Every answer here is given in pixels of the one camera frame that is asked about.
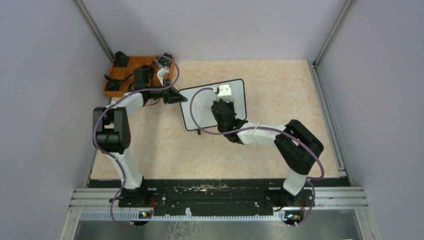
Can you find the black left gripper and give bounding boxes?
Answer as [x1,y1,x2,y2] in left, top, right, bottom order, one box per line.
[147,79,188,105]

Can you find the small black-framed whiteboard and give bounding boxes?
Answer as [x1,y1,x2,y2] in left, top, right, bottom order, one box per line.
[178,78,247,131]

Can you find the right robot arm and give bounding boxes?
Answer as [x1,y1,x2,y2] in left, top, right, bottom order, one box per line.
[211,100,324,207]

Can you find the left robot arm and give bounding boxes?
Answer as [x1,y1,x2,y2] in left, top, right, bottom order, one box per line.
[92,87,188,208]

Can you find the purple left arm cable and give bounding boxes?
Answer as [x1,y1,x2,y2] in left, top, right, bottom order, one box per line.
[92,54,180,228]

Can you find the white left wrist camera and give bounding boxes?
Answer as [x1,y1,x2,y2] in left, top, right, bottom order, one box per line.
[156,66,170,86]

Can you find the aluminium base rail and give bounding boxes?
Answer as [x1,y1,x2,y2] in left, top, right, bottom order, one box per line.
[69,181,369,223]

